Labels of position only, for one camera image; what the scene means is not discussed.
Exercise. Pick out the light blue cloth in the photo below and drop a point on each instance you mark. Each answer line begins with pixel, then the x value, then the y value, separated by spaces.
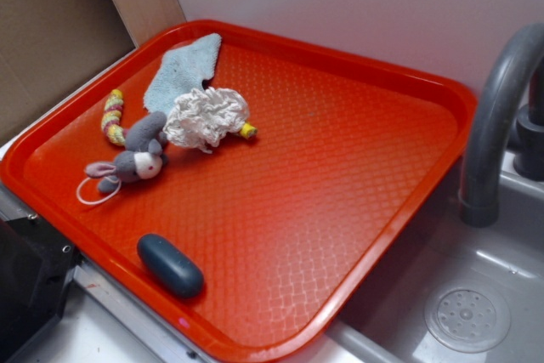
pixel 181 70

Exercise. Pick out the brown cardboard panel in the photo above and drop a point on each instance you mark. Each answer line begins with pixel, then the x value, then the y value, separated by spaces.
pixel 49 48

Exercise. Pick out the grey plush toy animal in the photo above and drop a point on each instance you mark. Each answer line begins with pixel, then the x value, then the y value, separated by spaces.
pixel 143 157

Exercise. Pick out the crumpled white paper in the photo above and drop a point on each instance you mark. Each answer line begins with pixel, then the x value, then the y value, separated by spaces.
pixel 200 119

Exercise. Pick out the dark faucet handle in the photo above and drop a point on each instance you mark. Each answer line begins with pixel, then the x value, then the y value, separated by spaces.
pixel 529 125

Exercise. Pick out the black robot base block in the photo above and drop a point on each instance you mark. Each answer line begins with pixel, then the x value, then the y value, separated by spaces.
pixel 37 268

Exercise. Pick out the round sink drain cover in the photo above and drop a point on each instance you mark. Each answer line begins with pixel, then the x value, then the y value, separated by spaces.
pixel 467 319

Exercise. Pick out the dark blue oval case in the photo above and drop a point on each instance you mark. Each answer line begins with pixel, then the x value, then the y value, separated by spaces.
pixel 174 270

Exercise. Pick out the red plastic tray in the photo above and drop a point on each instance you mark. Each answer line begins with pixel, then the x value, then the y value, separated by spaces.
pixel 283 227

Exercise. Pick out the grey plastic sink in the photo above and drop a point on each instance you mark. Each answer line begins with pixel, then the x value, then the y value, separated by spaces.
pixel 384 319

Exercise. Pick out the grey curved faucet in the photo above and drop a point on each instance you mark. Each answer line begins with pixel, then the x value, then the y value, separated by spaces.
pixel 506 91

